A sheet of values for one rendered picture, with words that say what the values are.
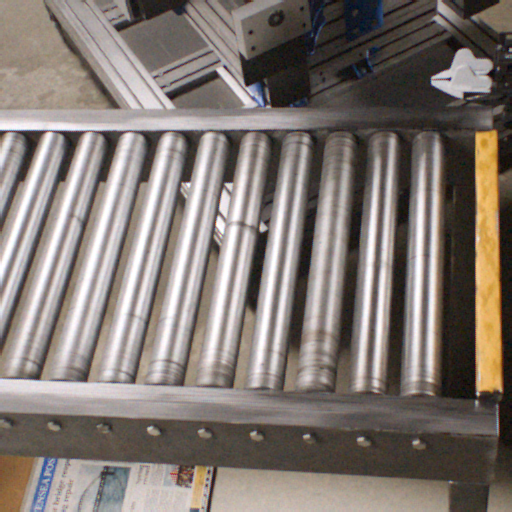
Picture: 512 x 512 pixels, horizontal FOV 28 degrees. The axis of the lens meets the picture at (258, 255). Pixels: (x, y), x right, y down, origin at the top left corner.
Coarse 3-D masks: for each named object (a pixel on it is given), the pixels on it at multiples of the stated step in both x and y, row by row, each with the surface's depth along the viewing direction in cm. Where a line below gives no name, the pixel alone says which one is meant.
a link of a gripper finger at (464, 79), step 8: (464, 64) 154; (456, 72) 155; (464, 72) 155; (472, 72) 155; (432, 80) 160; (440, 80) 159; (456, 80) 157; (464, 80) 156; (472, 80) 156; (480, 80) 156; (488, 80) 156; (440, 88) 159; (448, 88) 158; (456, 88) 158; (464, 88) 157; (472, 88) 157; (480, 88) 157; (488, 88) 157; (456, 96) 158
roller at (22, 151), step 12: (0, 144) 160; (12, 144) 160; (24, 144) 161; (0, 156) 158; (12, 156) 158; (24, 156) 160; (0, 168) 156; (12, 168) 157; (24, 168) 160; (0, 180) 155; (12, 180) 156; (0, 192) 154; (12, 192) 156; (0, 204) 153; (0, 216) 152; (0, 228) 152
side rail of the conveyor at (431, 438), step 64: (0, 384) 131; (64, 384) 130; (128, 384) 129; (0, 448) 137; (64, 448) 134; (128, 448) 132; (192, 448) 130; (256, 448) 127; (320, 448) 125; (384, 448) 123; (448, 448) 121
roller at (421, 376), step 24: (432, 144) 148; (432, 168) 145; (432, 192) 142; (432, 216) 139; (408, 240) 139; (432, 240) 137; (408, 264) 136; (432, 264) 134; (408, 288) 134; (432, 288) 132; (408, 312) 131; (432, 312) 130; (408, 336) 128; (432, 336) 128; (408, 360) 126; (432, 360) 125; (408, 384) 124; (432, 384) 123
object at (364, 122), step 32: (0, 128) 162; (32, 128) 161; (64, 128) 160; (96, 128) 159; (128, 128) 158; (160, 128) 157; (192, 128) 156; (224, 128) 155; (256, 128) 155; (288, 128) 154; (320, 128) 153; (352, 128) 152; (384, 128) 151; (416, 128) 150; (448, 128) 149; (480, 128) 148; (192, 160) 161; (320, 160) 158; (448, 160) 154
